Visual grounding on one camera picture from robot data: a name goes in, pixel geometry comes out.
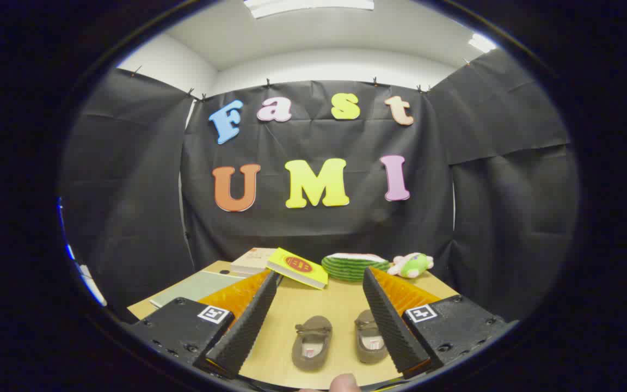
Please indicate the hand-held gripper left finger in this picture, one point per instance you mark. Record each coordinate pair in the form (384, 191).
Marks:
(248, 326)

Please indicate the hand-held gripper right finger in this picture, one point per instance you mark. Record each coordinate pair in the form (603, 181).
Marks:
(389, 326)

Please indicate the brown fuzzy shoe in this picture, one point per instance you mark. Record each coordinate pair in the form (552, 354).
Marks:
(312, 340)
(367, 328)

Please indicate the pale green fabric storage box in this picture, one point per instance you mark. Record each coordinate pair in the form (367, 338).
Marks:
(204, 284)

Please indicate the pink and green plush toy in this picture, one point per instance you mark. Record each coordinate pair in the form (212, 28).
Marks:
(412, 265)

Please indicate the beige cover book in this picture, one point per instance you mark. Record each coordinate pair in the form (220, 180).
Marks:
(252, 259)

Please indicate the watermelon slice plush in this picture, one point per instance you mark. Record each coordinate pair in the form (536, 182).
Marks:
(351, 267)

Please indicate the yellow book with red circle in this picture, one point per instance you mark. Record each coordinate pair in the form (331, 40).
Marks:
(298, 267)

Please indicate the small ceiling light panel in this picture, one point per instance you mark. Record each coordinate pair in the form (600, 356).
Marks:
(482, 42)

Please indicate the long ceiling light panel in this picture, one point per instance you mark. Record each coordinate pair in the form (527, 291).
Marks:
(308, 5)

